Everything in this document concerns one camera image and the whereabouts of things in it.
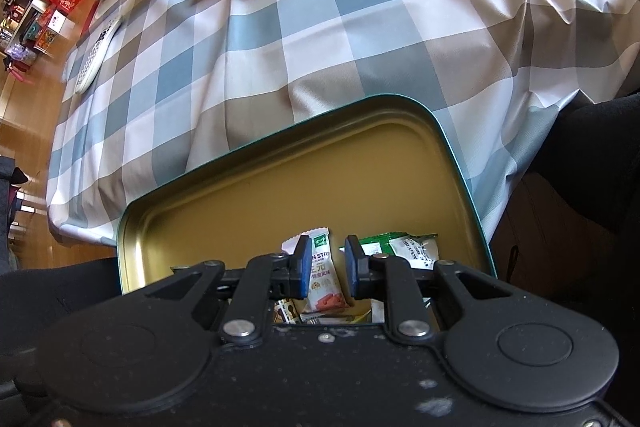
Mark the gold tin box teal rim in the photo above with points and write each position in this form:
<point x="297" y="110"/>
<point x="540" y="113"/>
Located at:
<point x="325" y="177"/>

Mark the white packet with orange picture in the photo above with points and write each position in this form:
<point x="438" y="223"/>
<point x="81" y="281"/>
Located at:
<point x="325" y="287"/>

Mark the white packet with green stripes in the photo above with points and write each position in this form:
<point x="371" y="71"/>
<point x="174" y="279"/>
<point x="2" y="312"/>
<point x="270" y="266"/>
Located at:
<point x="410" y="249"/>

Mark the person's dark trousers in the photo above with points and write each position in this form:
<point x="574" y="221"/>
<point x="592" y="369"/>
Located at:
<point x="590" y="157"/>

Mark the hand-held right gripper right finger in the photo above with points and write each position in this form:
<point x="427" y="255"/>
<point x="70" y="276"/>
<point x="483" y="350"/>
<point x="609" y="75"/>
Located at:
<point x="352" y="272"/>

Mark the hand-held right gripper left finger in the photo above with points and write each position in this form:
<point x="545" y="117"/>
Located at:
<point x="302" y="272"/>

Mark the white remote control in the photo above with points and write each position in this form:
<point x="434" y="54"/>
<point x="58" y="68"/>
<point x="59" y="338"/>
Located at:
<point x="97" y="57"/>

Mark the brown and gold patterned packet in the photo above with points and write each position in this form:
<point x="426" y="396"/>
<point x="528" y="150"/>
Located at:
<point x="286" y="312"/>

